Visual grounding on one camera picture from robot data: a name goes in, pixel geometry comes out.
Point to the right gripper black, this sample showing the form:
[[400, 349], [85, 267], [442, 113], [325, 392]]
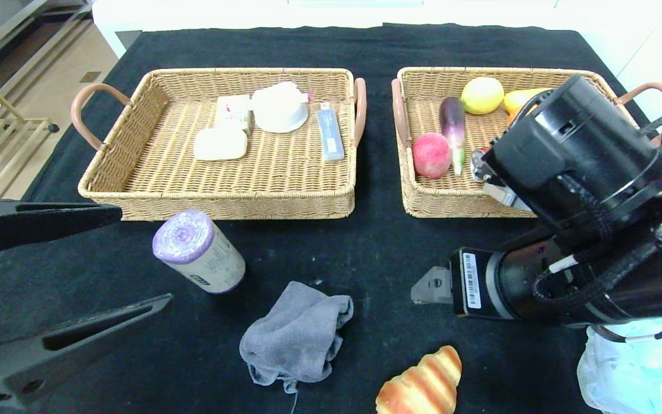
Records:
[[469, 282]]

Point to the black table cloth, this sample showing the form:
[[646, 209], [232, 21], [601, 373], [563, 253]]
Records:
[[365, 253]]

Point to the yellow oblong mango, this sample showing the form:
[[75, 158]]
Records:
[[518, 99]]

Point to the purple trash bag roll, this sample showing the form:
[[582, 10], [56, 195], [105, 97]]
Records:
[[200, 253]]

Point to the croissant bread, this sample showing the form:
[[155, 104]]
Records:
[[423, 385]]

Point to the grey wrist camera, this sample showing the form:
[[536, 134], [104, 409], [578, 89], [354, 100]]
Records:
[[506, 194]]

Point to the pink peach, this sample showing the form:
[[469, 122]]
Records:
[[431, 156]]

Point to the light blue bath sponge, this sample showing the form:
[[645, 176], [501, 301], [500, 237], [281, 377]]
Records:
[[635, 379]]

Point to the wicker basket holding toiletries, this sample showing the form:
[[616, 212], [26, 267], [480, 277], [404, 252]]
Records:
[[285, 172]]

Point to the red soda can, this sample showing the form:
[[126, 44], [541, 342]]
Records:
[[478, 167]]

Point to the grey cloth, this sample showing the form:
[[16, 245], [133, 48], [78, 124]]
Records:
[[296, 333]]

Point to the wicker basket holding food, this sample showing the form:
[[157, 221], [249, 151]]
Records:
[[440, 198]]

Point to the grey rectangular stick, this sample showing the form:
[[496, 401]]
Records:
[[331, 135]]

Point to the purple eggplant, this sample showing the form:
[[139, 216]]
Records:
[[452, 122]]

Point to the small pale printed box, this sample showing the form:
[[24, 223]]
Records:
[[232, 112]]

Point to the white round bowl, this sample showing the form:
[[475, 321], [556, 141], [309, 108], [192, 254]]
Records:
[[280, 111]]

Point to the white soap bar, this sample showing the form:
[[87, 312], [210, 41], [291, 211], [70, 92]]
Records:
[[219, 144]]

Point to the yellow lemon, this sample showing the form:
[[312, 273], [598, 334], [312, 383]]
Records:
[[482, 95]]

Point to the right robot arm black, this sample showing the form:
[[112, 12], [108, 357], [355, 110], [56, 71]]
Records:
[[584, 149]]

